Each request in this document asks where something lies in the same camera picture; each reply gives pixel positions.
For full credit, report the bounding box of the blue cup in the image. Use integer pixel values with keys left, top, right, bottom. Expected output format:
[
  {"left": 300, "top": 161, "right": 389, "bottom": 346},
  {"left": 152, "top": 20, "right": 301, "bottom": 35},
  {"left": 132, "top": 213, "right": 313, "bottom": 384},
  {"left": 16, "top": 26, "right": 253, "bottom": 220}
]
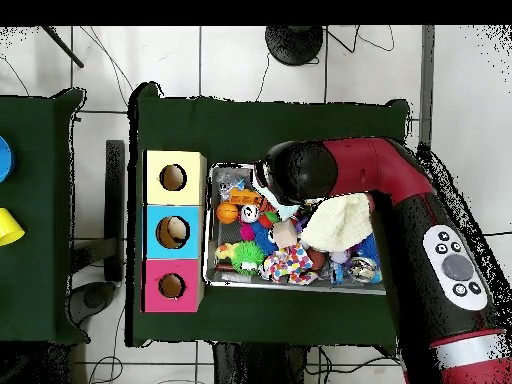
[{"left": 0, "top": 135, "right": 16, "bottom": 184}]

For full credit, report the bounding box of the cream white cloth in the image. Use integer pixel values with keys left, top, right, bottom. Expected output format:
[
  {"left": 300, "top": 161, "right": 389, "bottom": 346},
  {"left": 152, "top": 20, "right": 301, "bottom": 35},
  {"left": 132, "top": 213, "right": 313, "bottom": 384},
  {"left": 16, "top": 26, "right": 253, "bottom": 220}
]
[{"left": 299, "top": 192, "right": 375, "bottom": 253}]

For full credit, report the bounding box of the black round stand base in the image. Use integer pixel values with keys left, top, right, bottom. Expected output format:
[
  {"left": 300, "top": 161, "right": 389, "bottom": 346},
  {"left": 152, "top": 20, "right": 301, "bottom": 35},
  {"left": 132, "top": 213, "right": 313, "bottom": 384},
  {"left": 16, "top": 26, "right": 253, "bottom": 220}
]
[{"left": 264, "top": 25, "right": 324, "bottom": 67}]

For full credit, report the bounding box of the silver mesh bin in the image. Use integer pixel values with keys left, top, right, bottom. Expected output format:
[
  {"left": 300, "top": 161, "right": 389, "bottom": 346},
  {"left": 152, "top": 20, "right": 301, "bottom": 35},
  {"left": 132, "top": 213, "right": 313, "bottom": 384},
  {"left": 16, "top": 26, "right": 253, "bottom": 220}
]
[{"left": 202, "top": 162, "right": 387, "bottom": 296}]

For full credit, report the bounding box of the green spiky ball toy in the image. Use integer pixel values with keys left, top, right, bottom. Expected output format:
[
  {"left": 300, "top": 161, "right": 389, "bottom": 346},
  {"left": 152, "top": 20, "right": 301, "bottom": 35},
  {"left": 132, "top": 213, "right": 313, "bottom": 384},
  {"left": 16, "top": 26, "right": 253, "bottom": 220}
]
[{"left": 230, "top": 240, "right": 266, "bottom": 277}]

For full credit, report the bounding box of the blue spiky ball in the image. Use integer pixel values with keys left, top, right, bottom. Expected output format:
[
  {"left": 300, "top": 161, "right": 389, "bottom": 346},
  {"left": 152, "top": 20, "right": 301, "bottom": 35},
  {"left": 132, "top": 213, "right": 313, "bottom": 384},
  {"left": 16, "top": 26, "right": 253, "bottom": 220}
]
[{"left": 356, "top": 233, "right": 381, "bottom": 263}]

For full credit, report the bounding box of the orange toy basketball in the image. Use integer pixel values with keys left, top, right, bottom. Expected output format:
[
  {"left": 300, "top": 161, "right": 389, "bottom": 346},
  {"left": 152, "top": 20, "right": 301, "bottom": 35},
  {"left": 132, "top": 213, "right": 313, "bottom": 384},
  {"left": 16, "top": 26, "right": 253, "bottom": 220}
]
[{"left": 215, "top": 201, "right": 240, "bottom": 225}]

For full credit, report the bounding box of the orange toy block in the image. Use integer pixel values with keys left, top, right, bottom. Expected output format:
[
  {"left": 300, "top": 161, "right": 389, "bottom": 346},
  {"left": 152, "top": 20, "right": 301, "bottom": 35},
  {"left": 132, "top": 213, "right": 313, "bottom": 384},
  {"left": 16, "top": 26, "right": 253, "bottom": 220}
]
[{"left": 228, "top": 187, "right": 264, "bottom": 206}]

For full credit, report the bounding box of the polka dot cloth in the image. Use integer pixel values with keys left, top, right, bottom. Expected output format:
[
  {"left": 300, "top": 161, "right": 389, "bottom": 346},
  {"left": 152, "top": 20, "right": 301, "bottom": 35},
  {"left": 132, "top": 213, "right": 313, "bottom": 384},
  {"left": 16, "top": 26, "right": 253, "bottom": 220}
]
[{"left": 258, "top": 242, "right": 319, "bottom": 286}]

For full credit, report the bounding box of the black upright panel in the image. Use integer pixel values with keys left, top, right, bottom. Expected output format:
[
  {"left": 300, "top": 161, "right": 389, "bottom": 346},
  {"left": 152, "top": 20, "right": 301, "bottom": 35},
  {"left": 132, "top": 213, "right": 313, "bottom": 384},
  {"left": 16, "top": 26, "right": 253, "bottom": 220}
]
[{"left": 103, "top": 139, "right": 126, "bottom": 283}]

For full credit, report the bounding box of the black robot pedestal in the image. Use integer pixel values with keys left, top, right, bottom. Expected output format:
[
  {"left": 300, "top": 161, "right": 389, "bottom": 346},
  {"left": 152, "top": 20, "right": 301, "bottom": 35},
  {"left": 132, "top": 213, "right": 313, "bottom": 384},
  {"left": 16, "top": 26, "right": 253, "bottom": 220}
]
[{"left": 211, "top": 341, "right": 313, "bottom": 384}]

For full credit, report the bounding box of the yellow cup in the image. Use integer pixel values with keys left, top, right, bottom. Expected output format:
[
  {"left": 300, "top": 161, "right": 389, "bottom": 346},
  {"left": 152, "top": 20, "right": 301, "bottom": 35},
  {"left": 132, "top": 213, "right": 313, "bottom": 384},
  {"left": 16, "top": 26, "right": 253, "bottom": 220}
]
[{"left": 0, "top": 207, "right": 26, "bottom": 248}]

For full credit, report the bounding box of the beige cardboard block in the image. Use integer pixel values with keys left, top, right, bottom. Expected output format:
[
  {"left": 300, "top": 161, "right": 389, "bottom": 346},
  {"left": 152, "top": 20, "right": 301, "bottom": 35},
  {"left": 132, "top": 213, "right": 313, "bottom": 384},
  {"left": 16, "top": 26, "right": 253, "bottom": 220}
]
[{"left": 271, "top": 218, "right": 299, "bottom": 250}]

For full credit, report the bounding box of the mint green cloth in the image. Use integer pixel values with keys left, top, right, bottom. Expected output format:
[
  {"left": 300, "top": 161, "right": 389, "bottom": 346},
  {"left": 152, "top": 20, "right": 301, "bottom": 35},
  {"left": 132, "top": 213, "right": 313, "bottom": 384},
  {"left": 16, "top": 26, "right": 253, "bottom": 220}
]
[{"left": 261, "top": 187, "right": 303, "bottom": 222}]

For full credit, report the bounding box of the black rod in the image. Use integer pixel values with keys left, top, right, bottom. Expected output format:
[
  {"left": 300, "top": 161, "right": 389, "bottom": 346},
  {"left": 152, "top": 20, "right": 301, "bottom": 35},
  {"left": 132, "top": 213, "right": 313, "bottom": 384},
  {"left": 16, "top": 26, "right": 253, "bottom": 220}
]
[{"left": 41, "top": 25, "right": 85, "bottom": 69}]

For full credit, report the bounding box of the dark green side tablecloth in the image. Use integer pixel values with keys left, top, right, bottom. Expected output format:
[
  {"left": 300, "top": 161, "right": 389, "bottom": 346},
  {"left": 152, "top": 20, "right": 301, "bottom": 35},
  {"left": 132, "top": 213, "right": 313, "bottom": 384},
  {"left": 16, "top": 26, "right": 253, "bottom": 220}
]
[{"left": 0, "top": 87, "right": 90, "bottom": 345}]

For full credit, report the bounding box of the wooden three-hole box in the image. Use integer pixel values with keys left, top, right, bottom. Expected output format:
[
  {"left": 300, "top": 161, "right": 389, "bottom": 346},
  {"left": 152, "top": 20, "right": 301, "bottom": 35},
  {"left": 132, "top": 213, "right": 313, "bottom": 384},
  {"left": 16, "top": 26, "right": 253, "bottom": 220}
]
[{"left": 142, "top": 149, "right": 208, "bottom": 314}]

